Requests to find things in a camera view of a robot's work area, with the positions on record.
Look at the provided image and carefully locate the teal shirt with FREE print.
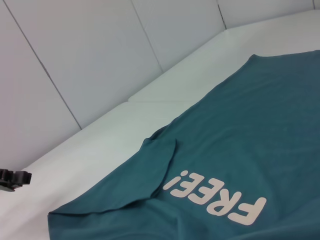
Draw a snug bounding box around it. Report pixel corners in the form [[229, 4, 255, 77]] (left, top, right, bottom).
[[47, 49, 320, 240]]

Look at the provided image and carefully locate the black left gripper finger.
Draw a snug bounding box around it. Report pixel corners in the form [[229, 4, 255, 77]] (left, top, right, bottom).
[[0, 168, 33, 193]]

